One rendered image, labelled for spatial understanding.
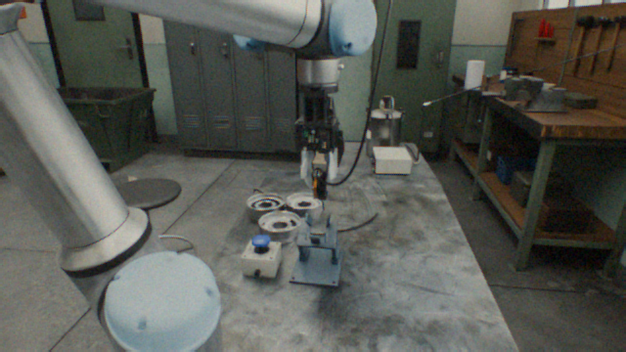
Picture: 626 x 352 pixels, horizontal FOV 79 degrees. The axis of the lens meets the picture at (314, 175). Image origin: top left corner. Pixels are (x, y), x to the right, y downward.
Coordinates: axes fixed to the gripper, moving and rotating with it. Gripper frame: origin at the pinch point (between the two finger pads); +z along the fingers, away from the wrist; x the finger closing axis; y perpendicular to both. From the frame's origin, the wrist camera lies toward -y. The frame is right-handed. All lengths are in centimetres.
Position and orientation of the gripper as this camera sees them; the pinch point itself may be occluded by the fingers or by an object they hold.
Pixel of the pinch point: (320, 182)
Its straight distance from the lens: 77.3
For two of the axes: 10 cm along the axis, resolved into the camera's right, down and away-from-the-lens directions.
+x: 9.9, 0.6, -1.6
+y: -1.7, 3.6, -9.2
